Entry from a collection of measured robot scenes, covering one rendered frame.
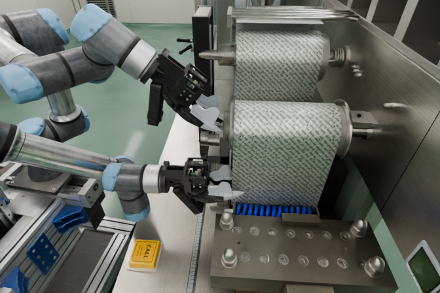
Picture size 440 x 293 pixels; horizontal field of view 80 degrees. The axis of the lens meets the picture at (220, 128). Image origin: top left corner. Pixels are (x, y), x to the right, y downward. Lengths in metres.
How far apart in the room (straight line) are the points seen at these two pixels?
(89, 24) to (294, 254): 0.65
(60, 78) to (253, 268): 0.57
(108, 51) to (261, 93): 0.45
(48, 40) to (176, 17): 5.45
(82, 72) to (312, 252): 0.65
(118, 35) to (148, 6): 5.90
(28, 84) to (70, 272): 1.29
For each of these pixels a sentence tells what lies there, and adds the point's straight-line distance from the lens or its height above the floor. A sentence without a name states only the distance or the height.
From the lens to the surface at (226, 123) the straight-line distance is 0.61.
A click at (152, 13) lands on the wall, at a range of 6.46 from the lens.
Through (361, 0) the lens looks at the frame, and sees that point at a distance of 0.94.
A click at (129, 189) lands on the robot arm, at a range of 0.72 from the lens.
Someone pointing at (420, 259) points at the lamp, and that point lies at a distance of 0.59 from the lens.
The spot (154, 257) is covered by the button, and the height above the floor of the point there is 0.92.
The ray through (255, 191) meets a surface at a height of 1.08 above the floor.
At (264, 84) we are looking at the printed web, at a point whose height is 1.28.
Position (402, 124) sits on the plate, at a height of 1.33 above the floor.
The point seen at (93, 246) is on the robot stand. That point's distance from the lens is 1.78.
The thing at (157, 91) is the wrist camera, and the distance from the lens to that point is 0.58.
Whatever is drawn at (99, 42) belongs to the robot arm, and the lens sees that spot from 0.56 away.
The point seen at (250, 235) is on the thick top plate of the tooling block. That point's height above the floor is 1.03.
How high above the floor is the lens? 1.63
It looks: 36 degrees down
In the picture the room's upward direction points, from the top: straight up
